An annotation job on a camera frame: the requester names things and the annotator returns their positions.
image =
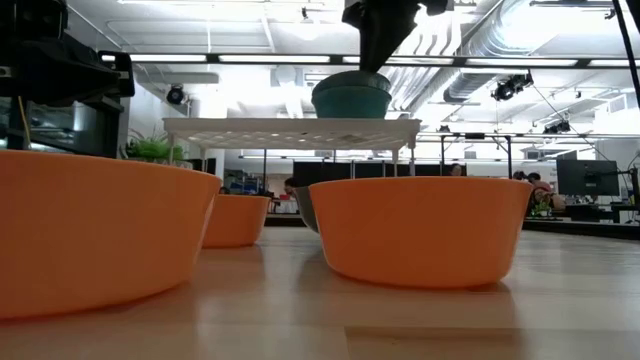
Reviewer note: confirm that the long ceiling light bar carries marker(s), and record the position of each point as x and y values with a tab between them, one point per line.
275	58

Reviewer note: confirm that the green plastic mini bowl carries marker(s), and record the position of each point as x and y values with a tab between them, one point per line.
350	105
350	81
306	207

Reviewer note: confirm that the person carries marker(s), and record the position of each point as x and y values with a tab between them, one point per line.
224	190
545	195
455	170
290	186
520	175

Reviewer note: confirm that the black metal frame stand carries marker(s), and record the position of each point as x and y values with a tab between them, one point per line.
474	135

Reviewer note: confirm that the black ceiling spotlight cluster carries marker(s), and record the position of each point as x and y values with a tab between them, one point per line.
511	86

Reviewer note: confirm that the small green desk plant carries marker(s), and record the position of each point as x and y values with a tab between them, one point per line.
542	209

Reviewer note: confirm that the black computer monitor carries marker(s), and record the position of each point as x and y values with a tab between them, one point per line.
587	177

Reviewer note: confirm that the silver ventilation duct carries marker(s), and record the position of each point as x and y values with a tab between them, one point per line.
487	40

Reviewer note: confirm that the black partition wall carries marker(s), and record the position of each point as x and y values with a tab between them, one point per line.
325	172

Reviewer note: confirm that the green potted plant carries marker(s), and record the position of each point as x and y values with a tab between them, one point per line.
150	149

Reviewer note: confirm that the orange plastic mini bowl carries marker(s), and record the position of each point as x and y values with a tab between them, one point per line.
235	220
100	235
420	230

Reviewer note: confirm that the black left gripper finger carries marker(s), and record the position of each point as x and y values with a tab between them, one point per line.
60	70

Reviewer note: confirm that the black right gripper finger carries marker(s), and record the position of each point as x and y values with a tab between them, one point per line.
385	35

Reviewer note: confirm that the black wall screen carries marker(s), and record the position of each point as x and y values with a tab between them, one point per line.
202	165

